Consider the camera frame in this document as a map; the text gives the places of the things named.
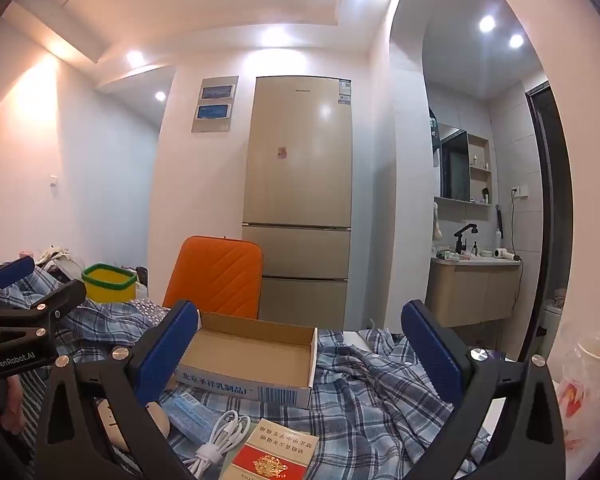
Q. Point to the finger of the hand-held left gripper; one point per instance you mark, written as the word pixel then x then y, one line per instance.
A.
pixel 15 267
pixel 55 297

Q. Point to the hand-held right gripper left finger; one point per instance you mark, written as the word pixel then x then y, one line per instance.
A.
pixel 165 355

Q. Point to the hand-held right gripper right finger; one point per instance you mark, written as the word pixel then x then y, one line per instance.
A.
pixel 430 355

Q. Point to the blue face mask pack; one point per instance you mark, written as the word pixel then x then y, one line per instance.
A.
pixel 190 415

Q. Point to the beige round device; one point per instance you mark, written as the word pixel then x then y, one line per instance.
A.
pixel 159 422

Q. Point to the cardboard box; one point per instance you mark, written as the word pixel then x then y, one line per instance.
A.
pixel 250 350

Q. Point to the red cigarette pack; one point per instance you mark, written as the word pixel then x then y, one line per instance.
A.
pixel 270 460

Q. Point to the person's left hand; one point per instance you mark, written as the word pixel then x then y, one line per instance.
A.
pixel 11 402

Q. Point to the beige bag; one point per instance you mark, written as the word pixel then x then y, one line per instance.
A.
pixel 60 262

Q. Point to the silver studded bag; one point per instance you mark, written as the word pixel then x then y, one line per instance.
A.
pixel 150 312

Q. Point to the yellow bin with green rim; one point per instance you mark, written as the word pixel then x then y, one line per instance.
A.
pixel 107 287

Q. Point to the beige vanity cabinet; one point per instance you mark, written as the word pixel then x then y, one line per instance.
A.
pixel 470 290

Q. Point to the blue plaid shirt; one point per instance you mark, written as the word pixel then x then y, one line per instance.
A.
pixel 360 410

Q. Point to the orange chair back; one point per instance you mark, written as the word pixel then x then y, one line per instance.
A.
pixel 215 275

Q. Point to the black faucet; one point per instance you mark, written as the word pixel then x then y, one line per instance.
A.
pixel 461 237

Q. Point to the white hair dryer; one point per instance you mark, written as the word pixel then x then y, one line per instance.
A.
pixel 502 253

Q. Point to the beige hanging toy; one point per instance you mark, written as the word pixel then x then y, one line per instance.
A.
pixel 436 220

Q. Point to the black hair tool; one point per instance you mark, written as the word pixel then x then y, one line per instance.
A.
pixel 500 217

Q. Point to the white plastic bag red print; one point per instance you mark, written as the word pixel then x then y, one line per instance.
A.
pixel 580 400

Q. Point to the mirror cabinet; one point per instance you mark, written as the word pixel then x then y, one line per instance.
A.
pixel 455 165

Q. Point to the dark hanging cloth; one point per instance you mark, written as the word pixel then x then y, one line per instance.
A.
pixel 434 132

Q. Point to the gold refrigerator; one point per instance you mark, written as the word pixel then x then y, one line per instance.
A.
pixel 300 160

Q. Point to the black door frame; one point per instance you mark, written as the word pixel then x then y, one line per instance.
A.
pixel 542 210

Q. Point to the white wall socket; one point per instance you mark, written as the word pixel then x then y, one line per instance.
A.
pixel 521 191

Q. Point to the blue wall picture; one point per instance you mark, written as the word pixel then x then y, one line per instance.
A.
pixel 211 117
pixel 219 91

